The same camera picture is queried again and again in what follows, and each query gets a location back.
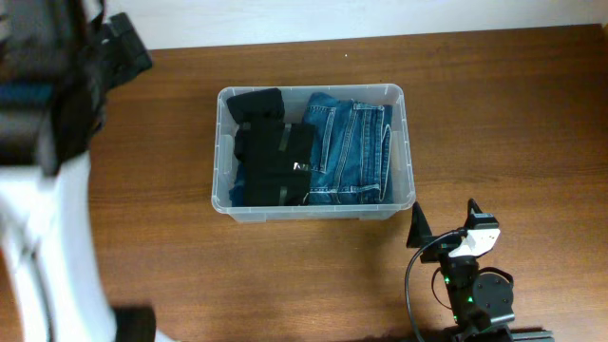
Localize dark blue jeans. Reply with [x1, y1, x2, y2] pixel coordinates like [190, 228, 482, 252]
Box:
[302, 92, 393, 205]

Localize black garment with tape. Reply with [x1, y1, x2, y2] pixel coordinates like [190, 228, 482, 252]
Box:
[234, 119, 314, 207]

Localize dark green garment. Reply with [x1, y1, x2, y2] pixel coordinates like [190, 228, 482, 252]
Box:
[227, 87, 285, 124]

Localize blue towel with tape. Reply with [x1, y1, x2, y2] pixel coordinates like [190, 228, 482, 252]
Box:
[229, 163, 246, 207]

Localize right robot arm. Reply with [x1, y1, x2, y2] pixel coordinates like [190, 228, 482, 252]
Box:
[404, 199, 555, 342]

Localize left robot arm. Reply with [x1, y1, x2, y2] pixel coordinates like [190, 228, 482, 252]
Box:
[1, 0, 165, 342]

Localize clear plastic storage container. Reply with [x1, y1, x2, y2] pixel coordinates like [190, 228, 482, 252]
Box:
[211, 84, 416, 223]

